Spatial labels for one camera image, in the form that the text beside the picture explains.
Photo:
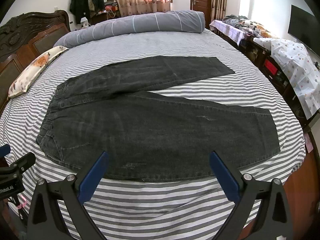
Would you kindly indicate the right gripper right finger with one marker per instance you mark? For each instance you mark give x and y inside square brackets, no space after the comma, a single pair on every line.
[273,219]

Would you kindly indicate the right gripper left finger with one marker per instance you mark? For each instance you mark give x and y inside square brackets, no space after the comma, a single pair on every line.
[45,219]

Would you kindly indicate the black denim pants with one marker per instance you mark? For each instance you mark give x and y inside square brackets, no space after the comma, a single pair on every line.
[149,137]

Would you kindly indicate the grey white striped bed sheet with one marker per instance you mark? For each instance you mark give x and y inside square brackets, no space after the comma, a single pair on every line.
[133,210]

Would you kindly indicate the floral white pillow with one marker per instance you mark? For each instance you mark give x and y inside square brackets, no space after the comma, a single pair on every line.
[30,74]

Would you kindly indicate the dark wooden headboard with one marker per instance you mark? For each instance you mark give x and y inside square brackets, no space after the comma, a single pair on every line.
[23,39]

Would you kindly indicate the white patterned cloth cover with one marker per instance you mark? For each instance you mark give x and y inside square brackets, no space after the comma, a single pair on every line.
[297,65]

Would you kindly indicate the dark low cabinet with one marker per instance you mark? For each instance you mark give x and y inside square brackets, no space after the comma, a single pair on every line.
[261,58]

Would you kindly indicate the hanging dark jackets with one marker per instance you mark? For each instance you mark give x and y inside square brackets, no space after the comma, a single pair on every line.
[85,8]

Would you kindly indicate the pile of clothes on bench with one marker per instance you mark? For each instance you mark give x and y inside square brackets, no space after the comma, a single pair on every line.
[238,28]

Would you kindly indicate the grey rolled duvet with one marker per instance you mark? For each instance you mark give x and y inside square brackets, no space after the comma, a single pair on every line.
[188,21]

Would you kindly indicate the black wall television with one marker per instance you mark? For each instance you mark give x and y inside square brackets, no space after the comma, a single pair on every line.
[304,27]

